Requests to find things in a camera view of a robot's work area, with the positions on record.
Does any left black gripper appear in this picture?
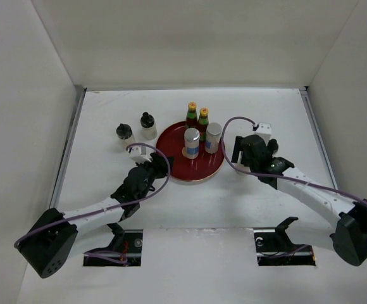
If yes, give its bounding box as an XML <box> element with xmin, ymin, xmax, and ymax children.
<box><xmin>135</xmin><ymin>153</ymin><xmax>173</xmax><ymax>201</ymax></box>

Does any blue label jar silver lid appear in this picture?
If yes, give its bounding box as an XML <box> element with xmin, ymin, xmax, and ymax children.
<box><xmin>205</xmin><ymin>122</ymin><xmax>222</xmax><ymax>154</ymax></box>

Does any sauce bottle yellow cap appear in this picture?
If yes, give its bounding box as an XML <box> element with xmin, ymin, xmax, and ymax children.
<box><xmin>185</xmin><ymin>102</ymin><xmax>197</xmax><ymax>129</ymax></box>
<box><xmin>196</xmin><ymin>108</ymin><xmax>209</xmax><ymax>142</ymax></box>

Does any blue label peppercorn jar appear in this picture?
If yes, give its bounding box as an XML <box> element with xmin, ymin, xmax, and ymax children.
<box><xmin>184</xmin><ymin>128</ymin><xmax>200</xmax><ymax>160</ymax></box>

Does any chrome top grinder jar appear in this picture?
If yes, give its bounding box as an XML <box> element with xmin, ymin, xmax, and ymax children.
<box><xmin>235</xmin><ymin>152</ymin><xmax>250</xmax><ymax>175</ymax></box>

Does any black cap spice jar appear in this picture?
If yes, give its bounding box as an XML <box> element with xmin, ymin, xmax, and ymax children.
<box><xmin>267</xmin><ymin>139</ymin><xmax>279</xmax><ymax>155</ymax></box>

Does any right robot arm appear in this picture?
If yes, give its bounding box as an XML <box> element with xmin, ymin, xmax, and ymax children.
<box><xmin>231</xmin><ymin>134</ymin><xmax>367</xmax><ymax>267</ymax></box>

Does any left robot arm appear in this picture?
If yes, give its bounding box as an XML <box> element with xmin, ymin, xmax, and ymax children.
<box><xmin>15</xmin><ymin>153</ymin><xmax>175</xmax><ymax>279</ymax></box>

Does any red round tray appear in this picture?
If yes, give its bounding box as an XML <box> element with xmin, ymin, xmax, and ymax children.
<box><xmin>156</xmin><ymin>121</ymin><xmax>225</xmax><ymax>182</ymax></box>

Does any black pump jar far left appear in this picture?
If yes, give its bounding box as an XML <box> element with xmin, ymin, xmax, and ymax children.
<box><xmin>116</xmin><ymin>123</ymin><xmax>136</xmax><ymax>149</ymax></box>

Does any black pump jar white powder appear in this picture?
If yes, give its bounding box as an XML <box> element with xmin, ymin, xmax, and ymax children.
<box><xmin>140</xmin><ymin>112</ymin><xmax>158</xmax><ymax>140</ymax></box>

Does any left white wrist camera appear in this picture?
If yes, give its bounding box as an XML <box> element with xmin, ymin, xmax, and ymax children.
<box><xmin>127</xmin><ymin>146</ymin><xmax>151</xmax><ymax>163</ymax></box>

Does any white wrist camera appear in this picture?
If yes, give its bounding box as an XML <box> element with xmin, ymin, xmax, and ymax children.
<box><xmin>252</xmin><ymin>122</ymin><xmax>272</xmax><ymax>144</ymax></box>
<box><xmin>127</xmin><ymin>146</ymin><xmax>151</xmax><ymax>163</ymax></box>

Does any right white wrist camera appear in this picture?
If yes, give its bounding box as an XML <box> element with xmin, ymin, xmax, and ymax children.
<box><xmin>252</xmin><ymin>122</ymin><xmax>272</xmax><ymax>144</ymax></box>

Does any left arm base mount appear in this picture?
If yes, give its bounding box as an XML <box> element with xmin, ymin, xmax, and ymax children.
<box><xmin>83</xmin><ymin>223</ymin><xmax>144</xmax><ymax>267</ymax></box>

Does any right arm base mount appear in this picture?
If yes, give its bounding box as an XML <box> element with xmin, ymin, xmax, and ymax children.
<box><xmin>254</xmin><ymin>217</ymin><xmax>316</xmax><ymax>267</ymax></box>

